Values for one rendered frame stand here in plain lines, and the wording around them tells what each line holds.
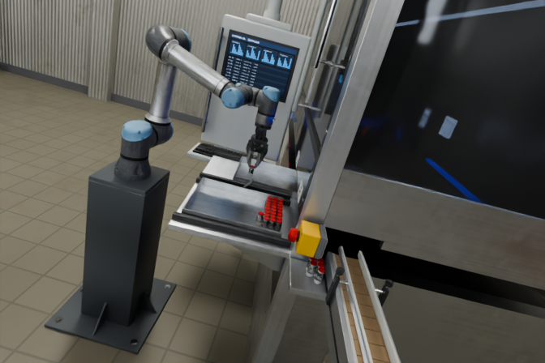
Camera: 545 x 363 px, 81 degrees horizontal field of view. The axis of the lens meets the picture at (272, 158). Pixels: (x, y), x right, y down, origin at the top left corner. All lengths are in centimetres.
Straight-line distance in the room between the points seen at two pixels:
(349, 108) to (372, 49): 15
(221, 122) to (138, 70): 340
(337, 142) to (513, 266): 69
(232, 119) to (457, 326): 145
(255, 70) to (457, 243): 131
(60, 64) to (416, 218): 551
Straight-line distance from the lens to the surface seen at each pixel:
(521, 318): 144
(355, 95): 88
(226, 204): 123
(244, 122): 194
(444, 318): 133
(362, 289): 99
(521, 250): 126
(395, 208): 102
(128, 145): 146
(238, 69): 189
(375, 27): 88
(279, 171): 164
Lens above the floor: 150
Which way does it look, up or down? 20 degrees down
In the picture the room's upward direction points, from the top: 15 degrees clockwise
